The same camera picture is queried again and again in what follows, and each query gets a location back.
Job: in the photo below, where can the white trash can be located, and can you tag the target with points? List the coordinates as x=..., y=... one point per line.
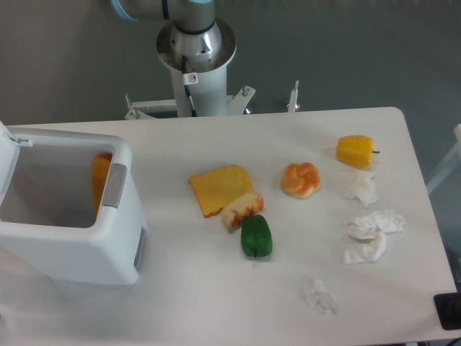
x=72, y=210

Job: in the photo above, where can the white trash can lid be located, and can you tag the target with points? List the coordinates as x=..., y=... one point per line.
x=10, y=149

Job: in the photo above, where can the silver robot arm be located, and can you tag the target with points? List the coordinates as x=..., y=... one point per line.
x=190, y=17

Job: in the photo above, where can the yellow toast slice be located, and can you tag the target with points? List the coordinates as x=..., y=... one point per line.
x=217, y=188

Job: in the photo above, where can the small bread loaf piece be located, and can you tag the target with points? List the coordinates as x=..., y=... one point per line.
x=236, y=211

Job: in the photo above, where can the green bell pepper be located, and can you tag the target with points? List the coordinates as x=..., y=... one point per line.
x=256, y=237

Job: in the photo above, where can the orange knotted bread roll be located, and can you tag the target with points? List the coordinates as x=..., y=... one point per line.
x=300, y=180

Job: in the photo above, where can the yellow bell pepper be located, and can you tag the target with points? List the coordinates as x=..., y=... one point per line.
x=356, y=151

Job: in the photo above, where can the crumpled white tissue upper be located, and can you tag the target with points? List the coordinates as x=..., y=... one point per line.
x=362, y=189

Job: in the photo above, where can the crumpled white tissue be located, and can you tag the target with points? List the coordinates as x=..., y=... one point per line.
x=315, y=295
x=362, y=189
x=368, y=227
x=365, y=252

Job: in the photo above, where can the crumpled white tissue front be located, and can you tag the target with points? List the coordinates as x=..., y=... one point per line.
x=315, y=295

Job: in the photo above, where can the crumpled white tissue middle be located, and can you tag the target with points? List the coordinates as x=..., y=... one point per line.
x=368, y=227

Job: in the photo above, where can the crumpled white tissue lower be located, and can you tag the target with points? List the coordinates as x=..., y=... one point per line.
x=365, y=252

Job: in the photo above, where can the black device at edge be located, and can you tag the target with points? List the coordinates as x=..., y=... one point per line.
x=448, y=310

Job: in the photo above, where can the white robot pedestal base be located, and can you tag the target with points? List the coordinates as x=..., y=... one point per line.
x=198, y=66

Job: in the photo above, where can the white upright post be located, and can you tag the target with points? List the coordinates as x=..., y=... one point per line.
x=293, y=105

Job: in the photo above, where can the white table leg frame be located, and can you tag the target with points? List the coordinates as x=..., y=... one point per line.
x=446, y=166

